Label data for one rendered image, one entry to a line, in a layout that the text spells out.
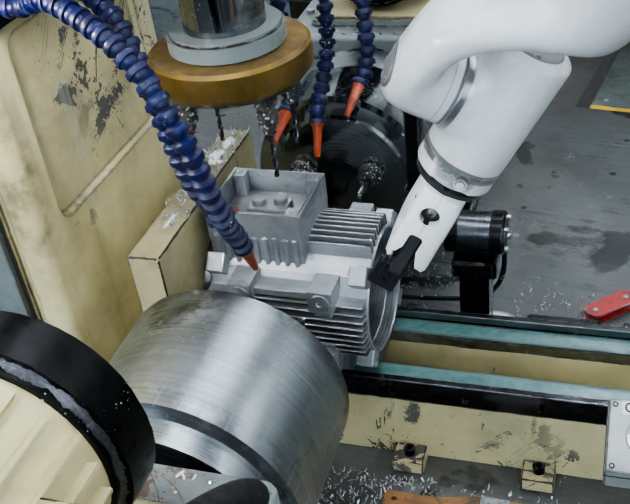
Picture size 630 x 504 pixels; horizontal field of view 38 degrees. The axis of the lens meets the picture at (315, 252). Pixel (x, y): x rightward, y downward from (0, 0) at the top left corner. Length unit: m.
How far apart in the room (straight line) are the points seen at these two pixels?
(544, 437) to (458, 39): 0.55
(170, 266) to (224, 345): 0.21
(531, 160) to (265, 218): 0.85
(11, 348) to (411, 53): 0.43
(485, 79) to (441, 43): 0.08
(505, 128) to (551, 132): 1.04
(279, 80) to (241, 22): 0.07
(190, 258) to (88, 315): 0.14
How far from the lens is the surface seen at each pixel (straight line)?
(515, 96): 0.85
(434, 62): 0.80
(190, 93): 0.96
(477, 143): 0.88
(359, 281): 1.04
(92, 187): 1.13
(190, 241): 1.09
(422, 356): 1.23
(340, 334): 1.07
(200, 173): 0.82
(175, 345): 0.86
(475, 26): 0.78
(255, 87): 0.94
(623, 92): 3.90
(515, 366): 1.22
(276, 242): 1.07
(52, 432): 0.57
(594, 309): 1.41
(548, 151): 1.84
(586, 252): 1.56
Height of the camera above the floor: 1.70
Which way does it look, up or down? 35 degrees down
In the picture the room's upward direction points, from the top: 8 degrees counter-clockwise
